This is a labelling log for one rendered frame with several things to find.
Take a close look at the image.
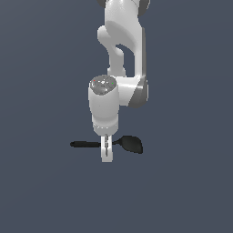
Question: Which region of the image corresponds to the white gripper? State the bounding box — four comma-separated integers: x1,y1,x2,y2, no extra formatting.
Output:
92,121,118,163

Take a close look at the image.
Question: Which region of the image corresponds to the black spoon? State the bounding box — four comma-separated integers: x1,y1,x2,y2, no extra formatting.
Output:
69,135,144,155

